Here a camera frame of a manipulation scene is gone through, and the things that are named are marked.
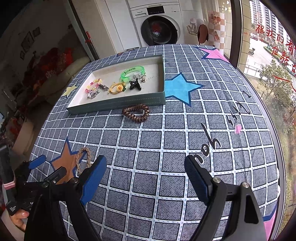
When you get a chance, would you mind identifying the person's left hand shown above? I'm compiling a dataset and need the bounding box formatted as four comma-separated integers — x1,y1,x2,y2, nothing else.
10,209,29,232

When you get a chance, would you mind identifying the silver star hair clip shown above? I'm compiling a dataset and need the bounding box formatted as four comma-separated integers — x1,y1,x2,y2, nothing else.
96,83,109,90

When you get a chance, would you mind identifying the brown spiral hair tie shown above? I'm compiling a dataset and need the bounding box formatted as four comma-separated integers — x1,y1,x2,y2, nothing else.
121,103,151,123

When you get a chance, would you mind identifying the blue grid star tablecloth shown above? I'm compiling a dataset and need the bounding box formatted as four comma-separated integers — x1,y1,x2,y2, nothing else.
29,45,280,240

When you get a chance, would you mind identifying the black claw hair clip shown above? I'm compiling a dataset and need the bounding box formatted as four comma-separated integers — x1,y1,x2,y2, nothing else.
129,78,142,91

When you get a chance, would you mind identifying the green shallow tray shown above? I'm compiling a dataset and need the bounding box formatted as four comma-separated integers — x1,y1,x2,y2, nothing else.
66,55,166,114

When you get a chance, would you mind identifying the lower white washing machine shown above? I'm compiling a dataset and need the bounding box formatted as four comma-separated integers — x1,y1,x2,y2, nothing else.
128,1,185,47

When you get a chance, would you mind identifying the dark window frame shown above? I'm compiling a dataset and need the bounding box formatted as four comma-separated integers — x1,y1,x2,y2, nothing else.
229,0,243,68

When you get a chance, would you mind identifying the cream sofa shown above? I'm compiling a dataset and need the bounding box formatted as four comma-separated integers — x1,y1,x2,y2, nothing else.
37,57,90,105

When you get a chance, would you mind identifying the tan braided hair tie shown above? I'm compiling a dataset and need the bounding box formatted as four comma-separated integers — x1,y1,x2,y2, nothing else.
75,146,92,176

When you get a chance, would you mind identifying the white cabinet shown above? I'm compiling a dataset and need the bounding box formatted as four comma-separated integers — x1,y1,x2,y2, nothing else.
72,0,140,59

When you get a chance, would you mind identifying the green translucent bracelet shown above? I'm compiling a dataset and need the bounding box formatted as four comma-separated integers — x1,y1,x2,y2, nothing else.
120,65,146,83

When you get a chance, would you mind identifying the beige bunny hair clip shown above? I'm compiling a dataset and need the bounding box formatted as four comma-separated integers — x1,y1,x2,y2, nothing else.
140,75,147,83

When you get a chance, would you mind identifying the checkered paper bag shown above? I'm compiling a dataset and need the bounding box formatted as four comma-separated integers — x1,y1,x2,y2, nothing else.
208,11,225,54

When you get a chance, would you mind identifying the red cushion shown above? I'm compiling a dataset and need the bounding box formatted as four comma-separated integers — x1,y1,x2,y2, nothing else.
34,48,74,81

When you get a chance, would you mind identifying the yellow sunflower hair tie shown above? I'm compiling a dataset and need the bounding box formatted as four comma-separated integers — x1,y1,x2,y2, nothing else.
108,81,127,95

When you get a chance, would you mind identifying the pink yellow spiral bracelet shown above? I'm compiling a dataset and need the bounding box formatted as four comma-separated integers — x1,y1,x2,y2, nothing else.
85,78,103,99

